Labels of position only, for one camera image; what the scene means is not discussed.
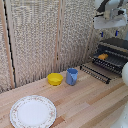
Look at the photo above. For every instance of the yellow bowl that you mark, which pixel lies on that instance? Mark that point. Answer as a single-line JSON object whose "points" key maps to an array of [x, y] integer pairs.
{"points": [[54, 79]]}

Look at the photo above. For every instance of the woven beige partition screen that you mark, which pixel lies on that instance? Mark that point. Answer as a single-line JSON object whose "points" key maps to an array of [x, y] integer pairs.
{"points": [[33, 40]]}

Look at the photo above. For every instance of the white floral rim plate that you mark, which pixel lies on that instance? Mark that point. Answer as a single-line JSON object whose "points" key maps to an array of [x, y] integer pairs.
{"points": [[32, 112]]}

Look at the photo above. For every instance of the orange toy bread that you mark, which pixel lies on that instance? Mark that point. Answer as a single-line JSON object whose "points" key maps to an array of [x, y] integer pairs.
{"points": [[103, 56]]}

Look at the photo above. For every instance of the metal oven tray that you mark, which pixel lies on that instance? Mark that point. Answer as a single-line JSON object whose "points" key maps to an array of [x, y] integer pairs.
{"points": [[115, 60]]}

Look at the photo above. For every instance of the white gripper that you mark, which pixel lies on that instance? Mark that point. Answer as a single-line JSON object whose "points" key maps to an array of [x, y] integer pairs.
{"points": [[110, 22]]}

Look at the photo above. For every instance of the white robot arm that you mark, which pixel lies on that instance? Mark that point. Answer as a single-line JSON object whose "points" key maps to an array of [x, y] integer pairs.
{"points": [[111, 6]]}

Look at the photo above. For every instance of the blue cup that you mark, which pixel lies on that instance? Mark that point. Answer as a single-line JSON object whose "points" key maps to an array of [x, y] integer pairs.
{"points": [[71, 77]]}

